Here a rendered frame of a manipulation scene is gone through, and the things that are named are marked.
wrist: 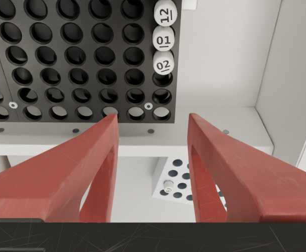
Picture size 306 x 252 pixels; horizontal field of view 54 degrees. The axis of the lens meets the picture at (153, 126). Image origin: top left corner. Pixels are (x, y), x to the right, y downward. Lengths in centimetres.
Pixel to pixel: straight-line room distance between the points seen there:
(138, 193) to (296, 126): 31
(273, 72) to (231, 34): 5
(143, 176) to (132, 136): 21
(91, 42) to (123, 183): 31
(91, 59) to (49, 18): 3
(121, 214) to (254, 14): 38
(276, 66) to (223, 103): 6
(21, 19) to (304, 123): 18
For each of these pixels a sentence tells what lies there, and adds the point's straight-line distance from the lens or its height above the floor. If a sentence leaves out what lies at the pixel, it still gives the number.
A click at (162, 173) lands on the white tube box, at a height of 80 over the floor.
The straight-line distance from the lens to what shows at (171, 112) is 21.
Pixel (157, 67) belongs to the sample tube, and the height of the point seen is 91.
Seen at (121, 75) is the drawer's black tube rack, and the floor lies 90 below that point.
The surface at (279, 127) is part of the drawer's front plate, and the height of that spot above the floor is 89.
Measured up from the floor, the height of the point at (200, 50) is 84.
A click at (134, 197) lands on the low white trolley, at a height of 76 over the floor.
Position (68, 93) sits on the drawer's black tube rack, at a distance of 21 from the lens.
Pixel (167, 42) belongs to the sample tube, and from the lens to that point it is 17.
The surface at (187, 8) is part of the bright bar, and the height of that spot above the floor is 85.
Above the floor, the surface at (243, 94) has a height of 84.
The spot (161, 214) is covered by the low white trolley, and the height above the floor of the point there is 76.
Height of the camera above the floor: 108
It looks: 54 degrees down
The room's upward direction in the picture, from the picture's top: 180 degrees counter-clockwise
